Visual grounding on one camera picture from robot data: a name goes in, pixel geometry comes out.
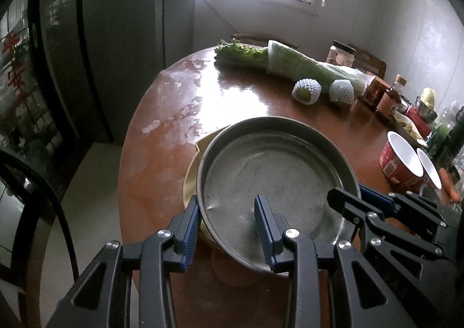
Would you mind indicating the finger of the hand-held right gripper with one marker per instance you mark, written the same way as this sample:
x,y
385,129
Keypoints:
x,y
348,203
377,199

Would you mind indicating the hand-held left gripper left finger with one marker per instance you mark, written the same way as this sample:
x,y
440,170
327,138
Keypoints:
x,y
188,237

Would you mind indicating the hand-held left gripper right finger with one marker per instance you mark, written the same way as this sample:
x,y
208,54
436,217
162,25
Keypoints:
x,y
264,233

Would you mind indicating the large steel bowl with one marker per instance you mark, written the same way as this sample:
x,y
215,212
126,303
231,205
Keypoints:
x,y
429,192

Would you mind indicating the red paper noodle bowl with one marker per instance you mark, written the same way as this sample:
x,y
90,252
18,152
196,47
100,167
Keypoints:
x,y
429,168
406,154

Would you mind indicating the cream shell-shaped plate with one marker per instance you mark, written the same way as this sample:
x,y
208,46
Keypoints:
x,y
192,183

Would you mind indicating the round steel pan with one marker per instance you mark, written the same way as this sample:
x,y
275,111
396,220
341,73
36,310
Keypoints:
x,y
275,168

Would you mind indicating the orange carrot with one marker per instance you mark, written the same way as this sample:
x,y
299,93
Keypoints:
x,y
449,184

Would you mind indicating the white oval dish with food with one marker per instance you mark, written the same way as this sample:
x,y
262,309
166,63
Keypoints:
x,y
409,130

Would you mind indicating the red box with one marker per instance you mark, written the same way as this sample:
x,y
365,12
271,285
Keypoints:
x,y
420,123

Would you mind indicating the green liquid plastic bottle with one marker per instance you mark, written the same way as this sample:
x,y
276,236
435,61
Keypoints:
x,y
440,135

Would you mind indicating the steel cup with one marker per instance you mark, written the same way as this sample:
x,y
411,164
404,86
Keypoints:
x,y
426,112

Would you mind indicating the sauce jar with red lid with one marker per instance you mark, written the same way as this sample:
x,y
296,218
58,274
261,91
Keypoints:
x,y
373,94

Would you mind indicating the black thermos flask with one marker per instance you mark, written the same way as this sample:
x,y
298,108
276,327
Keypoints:
x,y
458,132

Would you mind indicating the fruit in white foam net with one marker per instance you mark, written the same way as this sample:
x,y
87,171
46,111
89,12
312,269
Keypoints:
x,y
342,93
306,90

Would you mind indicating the bottle with orange cap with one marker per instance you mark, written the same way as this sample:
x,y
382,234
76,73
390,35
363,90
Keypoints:
x,y
398,83

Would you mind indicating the wooden chair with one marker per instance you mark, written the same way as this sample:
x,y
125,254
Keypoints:
x,y
373,63

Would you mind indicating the clear jar with black lid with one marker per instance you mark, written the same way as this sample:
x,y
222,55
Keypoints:
x,y
340,57

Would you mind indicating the wrapped napa cabbage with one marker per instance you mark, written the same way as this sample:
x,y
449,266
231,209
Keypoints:
x,y
297,63

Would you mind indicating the green lettuce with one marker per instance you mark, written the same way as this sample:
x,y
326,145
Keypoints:
x,y
239,54

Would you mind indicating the dark refrigerator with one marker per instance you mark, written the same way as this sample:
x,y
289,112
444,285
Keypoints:
x,y
108,41

